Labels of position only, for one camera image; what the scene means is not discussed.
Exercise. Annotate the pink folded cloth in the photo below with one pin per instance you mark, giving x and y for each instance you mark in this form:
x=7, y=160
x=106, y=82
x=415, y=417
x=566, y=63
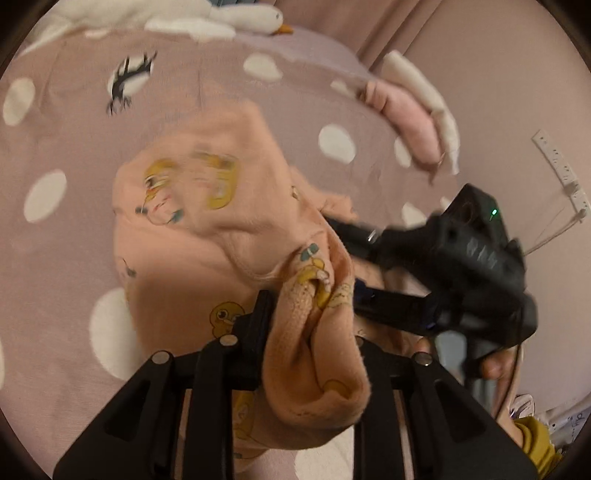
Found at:
x=411, y=120

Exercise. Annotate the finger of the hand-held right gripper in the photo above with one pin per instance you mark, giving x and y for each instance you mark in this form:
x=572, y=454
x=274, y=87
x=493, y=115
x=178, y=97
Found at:
x=397, y=244
x=392, y=309

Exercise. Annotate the white folded cloth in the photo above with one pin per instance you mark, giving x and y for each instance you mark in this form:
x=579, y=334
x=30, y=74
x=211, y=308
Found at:
x=415, y=76

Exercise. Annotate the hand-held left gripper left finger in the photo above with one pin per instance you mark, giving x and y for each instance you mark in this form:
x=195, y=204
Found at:
x=263, y=341

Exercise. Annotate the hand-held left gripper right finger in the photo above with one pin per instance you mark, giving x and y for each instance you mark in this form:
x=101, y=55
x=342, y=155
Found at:
x=397, y=369

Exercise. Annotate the mauve polka dot blanket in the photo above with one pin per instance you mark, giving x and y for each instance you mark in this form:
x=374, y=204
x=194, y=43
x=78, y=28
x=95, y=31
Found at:
x=69, y=115

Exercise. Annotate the person's right hand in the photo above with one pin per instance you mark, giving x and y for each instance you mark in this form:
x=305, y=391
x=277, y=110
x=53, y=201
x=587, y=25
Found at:
x=497, y=365

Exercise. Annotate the white power strip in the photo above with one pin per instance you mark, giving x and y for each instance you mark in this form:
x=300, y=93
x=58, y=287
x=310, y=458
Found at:
x=556, y=159

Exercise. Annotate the white goose plush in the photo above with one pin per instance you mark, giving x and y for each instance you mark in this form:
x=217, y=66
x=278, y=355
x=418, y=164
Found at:
x=240, y=18

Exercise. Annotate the pink printed long-sleeve shirt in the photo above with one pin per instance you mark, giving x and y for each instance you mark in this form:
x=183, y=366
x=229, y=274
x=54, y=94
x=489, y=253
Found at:
x=221, y=230

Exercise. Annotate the white printed cloth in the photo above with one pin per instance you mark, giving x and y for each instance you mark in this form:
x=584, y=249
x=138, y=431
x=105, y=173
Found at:
x=563, y=415

